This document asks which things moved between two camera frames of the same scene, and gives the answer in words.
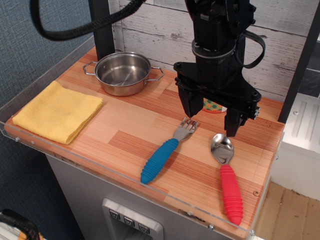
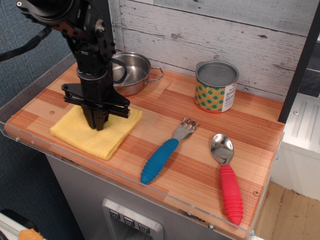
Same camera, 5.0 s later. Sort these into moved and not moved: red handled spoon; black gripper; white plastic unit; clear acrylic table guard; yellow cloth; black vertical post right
Moved: yellow cloth; black gripper
Not moved: black vertical post right; clear acrylic table guard; red handled spoon; white plastic unit
